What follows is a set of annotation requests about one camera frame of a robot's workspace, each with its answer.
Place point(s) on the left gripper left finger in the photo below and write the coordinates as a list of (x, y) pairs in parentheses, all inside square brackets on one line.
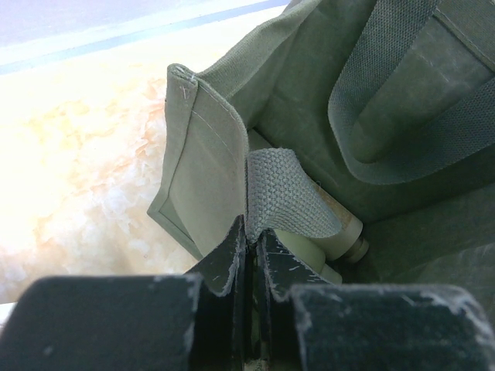
[(191, 321)]

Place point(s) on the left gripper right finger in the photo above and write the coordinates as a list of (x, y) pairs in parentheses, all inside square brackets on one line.
[(308, 323)]

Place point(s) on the cream bottle with label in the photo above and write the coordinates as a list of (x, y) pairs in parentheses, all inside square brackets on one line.
[(281, 196)]

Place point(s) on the green canvas bag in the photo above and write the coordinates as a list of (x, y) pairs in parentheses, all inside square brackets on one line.
[(388, 106)]

